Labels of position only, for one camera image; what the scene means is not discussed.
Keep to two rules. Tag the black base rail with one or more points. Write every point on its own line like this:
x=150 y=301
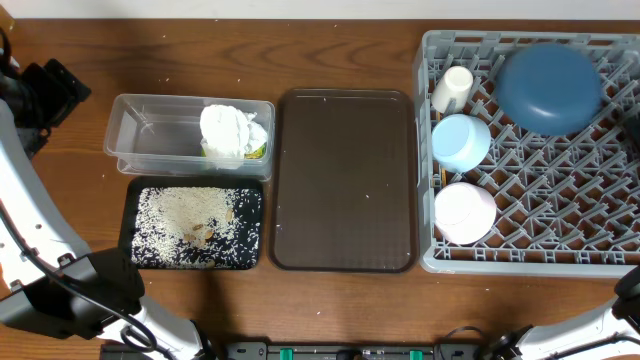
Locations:
x=263 y=351

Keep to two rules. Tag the green yellow snack wrapper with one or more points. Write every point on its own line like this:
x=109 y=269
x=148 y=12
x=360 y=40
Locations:
x=210 y=151

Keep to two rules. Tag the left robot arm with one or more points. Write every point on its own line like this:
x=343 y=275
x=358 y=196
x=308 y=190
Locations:
x=59 y=286

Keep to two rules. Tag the cream cup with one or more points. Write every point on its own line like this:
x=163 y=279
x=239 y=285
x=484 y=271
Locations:
x=454 y=86

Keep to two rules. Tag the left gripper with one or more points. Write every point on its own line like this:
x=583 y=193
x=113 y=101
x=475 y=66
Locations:
x=58 y=89

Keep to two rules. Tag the light blue bowl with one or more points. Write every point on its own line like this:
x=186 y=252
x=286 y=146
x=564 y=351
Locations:
x=460 y=142

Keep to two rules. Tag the rice leftovers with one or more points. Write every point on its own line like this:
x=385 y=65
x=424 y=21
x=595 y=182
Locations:
x=190 y=220

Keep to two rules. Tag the black plastic tray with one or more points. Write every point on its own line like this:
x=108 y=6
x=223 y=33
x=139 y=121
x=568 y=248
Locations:
x=125 y=225

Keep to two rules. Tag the dark blue plate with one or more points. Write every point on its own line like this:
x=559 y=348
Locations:
x=549 y=89

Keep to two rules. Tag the grey dishwasher rack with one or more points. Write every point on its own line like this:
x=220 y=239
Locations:
x=568 y=206

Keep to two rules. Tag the pink bowl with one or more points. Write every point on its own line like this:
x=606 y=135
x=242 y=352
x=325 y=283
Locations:
x=464 y=213

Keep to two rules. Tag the clear plastic bin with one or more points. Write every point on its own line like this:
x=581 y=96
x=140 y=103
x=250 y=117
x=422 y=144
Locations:
x=160 y=135

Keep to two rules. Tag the white napkin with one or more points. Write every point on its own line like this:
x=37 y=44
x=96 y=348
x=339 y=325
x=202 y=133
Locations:
x=227 y=127

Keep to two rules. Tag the brown plastic tray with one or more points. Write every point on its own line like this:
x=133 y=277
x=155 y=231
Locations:
x=345 y=182

